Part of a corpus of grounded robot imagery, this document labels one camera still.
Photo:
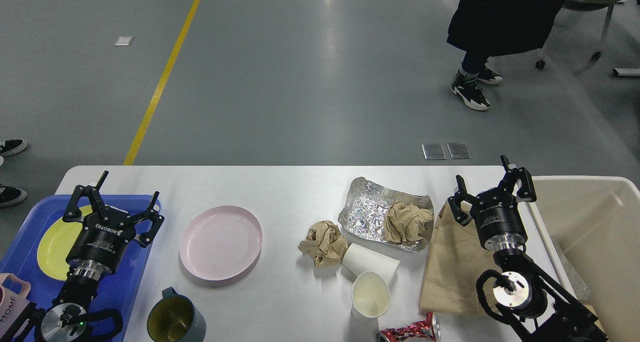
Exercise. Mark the grey bar on floor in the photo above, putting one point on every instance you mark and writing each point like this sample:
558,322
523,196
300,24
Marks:
626,72

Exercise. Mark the dark teal HOME mug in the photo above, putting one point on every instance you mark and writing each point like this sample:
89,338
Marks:
175,318

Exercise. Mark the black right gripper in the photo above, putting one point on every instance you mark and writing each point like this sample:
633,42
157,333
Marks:
497,220

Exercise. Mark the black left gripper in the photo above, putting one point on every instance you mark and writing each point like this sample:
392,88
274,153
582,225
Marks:
98,244

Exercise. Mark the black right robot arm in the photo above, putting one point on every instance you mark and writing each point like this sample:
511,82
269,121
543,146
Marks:
521,295

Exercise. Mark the left metal floor plate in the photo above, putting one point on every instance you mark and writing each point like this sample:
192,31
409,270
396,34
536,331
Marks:
433,151

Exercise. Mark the right metal floor plate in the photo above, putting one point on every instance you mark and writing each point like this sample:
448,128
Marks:
459,150

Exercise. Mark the crumpled brown paper on foil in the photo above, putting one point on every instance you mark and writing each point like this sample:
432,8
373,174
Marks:
407,223

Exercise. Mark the crumpled brown paper ball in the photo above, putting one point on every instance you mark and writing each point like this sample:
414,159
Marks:
324,243

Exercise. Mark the pink plate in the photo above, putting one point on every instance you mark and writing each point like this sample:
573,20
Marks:
221,243

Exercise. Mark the yellow-green plate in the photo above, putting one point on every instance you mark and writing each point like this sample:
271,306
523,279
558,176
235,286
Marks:
54,246

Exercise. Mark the crumpled aluminium foil sheet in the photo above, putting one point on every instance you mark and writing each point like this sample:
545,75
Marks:
366,206

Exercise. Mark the pink HOME mug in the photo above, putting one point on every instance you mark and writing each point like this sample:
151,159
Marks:
13,306

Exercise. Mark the black sneaker lower left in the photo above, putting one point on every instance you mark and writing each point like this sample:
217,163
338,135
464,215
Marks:
11,196

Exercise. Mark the beige plastic bin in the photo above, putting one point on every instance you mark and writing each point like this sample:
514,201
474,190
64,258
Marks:
594,221

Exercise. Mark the white paper cup lying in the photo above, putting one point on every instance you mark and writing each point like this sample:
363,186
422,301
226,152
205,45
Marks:
359,259

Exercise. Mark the blue plastic tray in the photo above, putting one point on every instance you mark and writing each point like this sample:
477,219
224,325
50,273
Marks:
118,290

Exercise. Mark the crushed red can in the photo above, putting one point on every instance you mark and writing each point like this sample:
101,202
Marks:
427,328

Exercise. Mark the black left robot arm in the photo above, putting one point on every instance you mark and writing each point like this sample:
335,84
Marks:
69,318

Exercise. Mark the person in black coat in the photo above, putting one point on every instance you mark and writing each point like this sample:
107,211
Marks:
490,28

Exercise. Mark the metal floor plate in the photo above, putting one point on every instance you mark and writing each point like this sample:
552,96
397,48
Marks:
459,150
433,151

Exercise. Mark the brown paper bag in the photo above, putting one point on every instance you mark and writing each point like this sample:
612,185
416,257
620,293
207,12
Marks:
455,260

